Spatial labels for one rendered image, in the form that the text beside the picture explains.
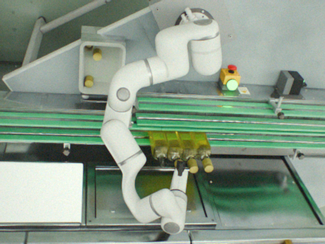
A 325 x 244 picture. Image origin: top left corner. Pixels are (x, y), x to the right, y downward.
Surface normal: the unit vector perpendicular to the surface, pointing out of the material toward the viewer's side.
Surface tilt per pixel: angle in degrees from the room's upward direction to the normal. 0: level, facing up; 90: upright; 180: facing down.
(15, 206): 90
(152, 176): 90
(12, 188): 90
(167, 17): 5
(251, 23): 0
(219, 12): 5
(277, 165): 90
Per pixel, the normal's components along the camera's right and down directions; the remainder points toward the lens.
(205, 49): -0.03, 0.55
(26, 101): 0.14, -0.82
